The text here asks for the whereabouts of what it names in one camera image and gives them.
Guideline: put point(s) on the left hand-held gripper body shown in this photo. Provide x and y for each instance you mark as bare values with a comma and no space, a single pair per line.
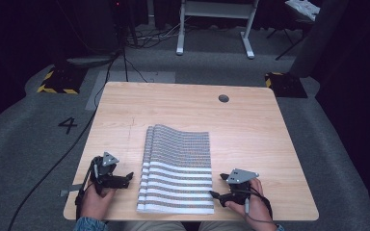
106,174

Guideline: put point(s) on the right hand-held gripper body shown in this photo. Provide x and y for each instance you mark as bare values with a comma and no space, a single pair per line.
240,184

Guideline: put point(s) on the grey white striped towel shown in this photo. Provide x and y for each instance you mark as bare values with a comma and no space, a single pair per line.
176,173

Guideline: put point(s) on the person's right hand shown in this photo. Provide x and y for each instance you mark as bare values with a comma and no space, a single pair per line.
256,205

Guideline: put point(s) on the person's left hand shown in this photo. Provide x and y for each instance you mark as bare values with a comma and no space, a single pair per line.
95,202

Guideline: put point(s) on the person's khaki trouser leg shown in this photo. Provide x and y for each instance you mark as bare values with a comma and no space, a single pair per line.
155,226
223,226

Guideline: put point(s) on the black yellow striped stand base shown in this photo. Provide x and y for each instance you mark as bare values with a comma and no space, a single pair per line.
62,82
285,85

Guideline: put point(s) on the black equipment stand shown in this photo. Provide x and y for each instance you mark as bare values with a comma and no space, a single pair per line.
122,22

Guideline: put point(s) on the black folding chair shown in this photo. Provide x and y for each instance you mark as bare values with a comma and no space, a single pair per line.
294,29

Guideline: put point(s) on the dark curtain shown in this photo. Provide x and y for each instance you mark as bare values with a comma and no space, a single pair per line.
321,38

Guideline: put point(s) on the white cloth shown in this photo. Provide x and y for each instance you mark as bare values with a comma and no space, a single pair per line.
303,8

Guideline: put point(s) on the white desk frame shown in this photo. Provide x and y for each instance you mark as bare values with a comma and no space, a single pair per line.
216,12

